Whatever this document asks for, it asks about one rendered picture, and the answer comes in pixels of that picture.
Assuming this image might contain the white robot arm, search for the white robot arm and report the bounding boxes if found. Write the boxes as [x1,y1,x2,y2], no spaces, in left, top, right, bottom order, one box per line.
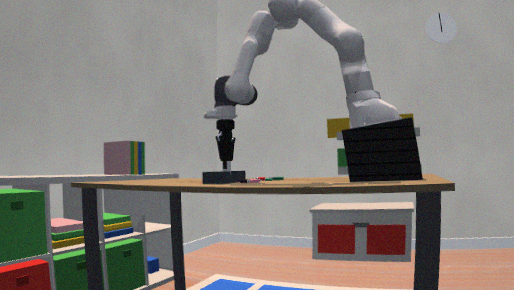
[204,0,402,128]

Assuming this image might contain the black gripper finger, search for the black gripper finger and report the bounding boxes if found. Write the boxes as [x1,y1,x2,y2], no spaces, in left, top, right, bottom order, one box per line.
[228,134,235,171]
[216,132,229,171]

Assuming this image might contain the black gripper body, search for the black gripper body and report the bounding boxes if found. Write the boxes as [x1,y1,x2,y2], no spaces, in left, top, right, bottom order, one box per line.
[216,119,235,142]

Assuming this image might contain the dark grey rack of bins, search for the dark grey rack of bins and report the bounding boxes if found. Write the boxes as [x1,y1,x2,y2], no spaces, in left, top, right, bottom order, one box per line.
[202,171,246,184]

